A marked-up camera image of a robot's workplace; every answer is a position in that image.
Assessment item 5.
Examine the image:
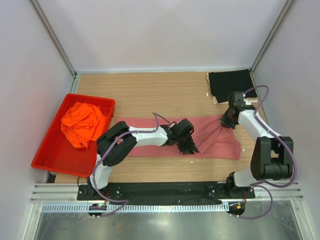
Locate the pink polo t shirt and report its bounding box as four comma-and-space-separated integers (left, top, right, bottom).
129, 115, 242, 160

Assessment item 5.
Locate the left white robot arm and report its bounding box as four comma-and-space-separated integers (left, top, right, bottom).
87, 118, 199, 194

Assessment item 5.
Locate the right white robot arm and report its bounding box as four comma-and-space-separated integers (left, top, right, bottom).
220, 91, 295, 195

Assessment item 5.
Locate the folded black t shirt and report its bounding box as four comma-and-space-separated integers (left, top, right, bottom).
206, 69, 254, 104

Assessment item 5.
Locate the orange t shirt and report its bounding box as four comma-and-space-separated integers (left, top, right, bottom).
60, 101, 108, 149

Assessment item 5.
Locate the red plastic bin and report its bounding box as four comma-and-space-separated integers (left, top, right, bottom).
31, 93, 116, 178

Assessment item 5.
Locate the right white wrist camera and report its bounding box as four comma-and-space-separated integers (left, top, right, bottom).
244, 98, 252, 106

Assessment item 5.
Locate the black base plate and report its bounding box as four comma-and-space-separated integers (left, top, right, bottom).
76, 181, 256, 201

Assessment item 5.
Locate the white slotted cable duct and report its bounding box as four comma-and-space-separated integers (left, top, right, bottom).
41, 202, 229, 214

